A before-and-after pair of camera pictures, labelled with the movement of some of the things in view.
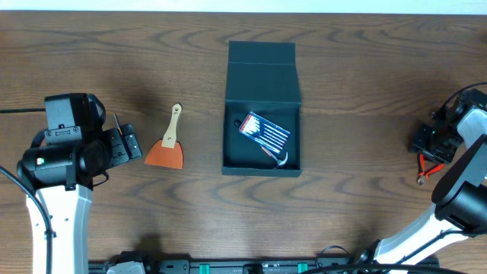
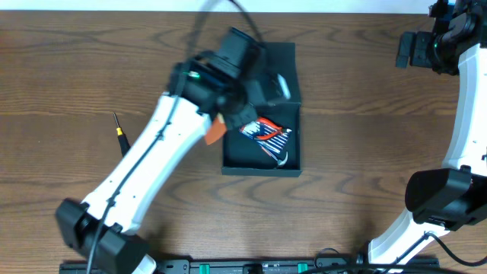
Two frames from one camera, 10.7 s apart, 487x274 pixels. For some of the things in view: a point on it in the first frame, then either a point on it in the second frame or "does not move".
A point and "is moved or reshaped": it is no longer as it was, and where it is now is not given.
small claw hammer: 279,161 does not move
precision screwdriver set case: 265,132 does not move
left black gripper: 119,144 -> 262,96
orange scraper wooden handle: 169,152 is moved or reshaped
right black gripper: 419,143 -> 421,57
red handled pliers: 422,173 -> 278,129
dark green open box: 262,79 does not move
